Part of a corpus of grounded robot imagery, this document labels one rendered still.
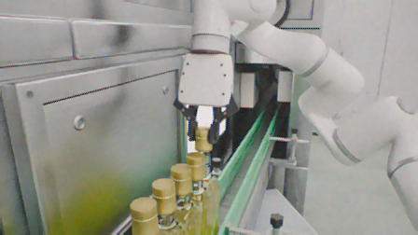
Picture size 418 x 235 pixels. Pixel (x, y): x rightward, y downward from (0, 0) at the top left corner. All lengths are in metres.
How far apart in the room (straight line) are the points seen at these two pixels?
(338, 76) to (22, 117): 0.55
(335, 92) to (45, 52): 0.53
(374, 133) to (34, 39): 0.59
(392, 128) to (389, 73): 3.62
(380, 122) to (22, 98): 0.59
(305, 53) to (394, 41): 3.63
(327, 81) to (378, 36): 3.56
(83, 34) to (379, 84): 4.02
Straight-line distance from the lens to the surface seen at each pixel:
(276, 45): 0.69
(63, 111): 0.45
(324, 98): 0.69
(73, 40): 0.48
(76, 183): 0.49
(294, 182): 1.56
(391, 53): 4.25
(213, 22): 0.57
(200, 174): 0.54
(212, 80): 0.56
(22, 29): 0.41
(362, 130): 0.66
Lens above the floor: 1.37
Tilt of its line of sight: 17 degrees down
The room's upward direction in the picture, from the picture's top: straight up
